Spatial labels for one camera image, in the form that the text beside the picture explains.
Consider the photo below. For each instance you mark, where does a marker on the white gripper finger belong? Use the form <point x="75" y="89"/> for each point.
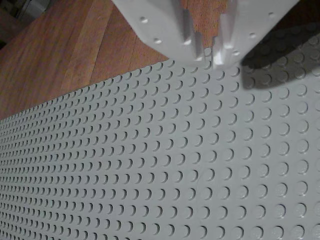
<point x="165" y="30"/>
<point x="247" y="22"/>

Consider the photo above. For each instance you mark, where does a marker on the grey studded lego baseplate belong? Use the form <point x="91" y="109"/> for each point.
<point x="160" y="155"/>

